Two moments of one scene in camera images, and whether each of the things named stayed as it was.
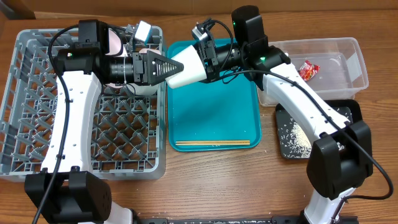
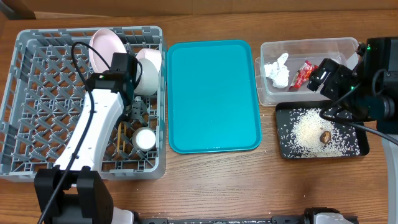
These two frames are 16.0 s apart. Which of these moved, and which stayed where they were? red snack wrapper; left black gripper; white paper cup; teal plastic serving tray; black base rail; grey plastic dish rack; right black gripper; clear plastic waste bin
Moved: right black gripper; white paper cup; left black gripper
Stayed: grey plastic dish rack; red snack wrapper; clear plastic waste bin; black base rail; teal plastic serving tray
